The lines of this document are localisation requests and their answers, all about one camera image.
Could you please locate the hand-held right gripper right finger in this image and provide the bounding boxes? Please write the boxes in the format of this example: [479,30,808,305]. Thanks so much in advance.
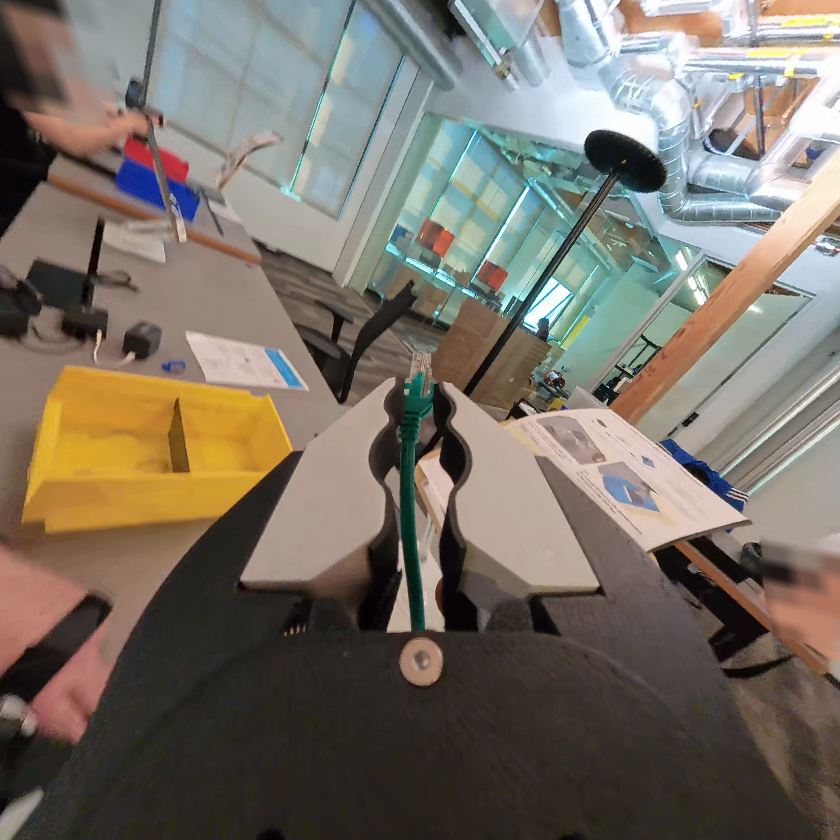
[434,382,602,632]

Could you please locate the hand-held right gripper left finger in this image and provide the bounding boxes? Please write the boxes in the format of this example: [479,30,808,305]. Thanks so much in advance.
[239,377,403,627]

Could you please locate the green ethernet cable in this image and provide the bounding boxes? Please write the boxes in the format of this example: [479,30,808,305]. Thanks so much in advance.
[397,352,435,632]

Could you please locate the another person's forearm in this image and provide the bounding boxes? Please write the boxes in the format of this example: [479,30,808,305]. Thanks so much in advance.
[29,108,155,160]

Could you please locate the person's left hand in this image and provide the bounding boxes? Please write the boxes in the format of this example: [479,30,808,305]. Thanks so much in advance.
[0,543,109,744]

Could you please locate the printed instruction sheet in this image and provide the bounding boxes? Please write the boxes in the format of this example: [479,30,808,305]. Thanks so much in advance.
[505,407,752,553]

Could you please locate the yellow plastic bin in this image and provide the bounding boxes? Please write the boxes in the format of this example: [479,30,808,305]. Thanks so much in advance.
[21,365,294,534]

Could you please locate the white and blue paper sheet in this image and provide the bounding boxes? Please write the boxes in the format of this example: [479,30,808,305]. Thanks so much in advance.
[185,330,309,392]

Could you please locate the black office chair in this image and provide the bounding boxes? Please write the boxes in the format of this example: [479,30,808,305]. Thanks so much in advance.
[295,281,419,404]

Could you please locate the cardboard box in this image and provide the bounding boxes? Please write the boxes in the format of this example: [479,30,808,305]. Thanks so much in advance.
[432,298,552,401]

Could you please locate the black power adapter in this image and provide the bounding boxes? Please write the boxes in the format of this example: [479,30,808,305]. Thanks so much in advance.
[122,320,163,361]

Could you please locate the black pole with round top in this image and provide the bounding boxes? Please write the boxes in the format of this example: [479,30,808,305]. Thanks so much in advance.
[462,129,668,398]

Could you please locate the wooden beam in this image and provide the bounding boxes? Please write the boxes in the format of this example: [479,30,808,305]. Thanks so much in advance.
[609,154,840,426]

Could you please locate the white papers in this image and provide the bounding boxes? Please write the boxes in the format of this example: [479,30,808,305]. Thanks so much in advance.
[101,220,168,263]

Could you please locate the black device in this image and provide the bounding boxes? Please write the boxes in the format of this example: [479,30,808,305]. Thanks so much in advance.
[0,266,43,339]

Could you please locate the flat black box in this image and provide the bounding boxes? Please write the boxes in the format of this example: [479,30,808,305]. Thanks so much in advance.
[26,259,89,309]

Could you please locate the grey metal rod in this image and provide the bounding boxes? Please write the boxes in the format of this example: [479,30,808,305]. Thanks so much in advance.
[125,0,188,244]

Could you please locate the blue plastic bin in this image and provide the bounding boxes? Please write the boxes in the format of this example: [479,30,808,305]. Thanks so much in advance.
[116,159,200,222]

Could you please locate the red plastic bin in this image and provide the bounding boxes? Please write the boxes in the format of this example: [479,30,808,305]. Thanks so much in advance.
[123,136,190,181]

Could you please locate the silver air duct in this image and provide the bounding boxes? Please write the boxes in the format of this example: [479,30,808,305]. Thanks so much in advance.
[558,0,840,224]

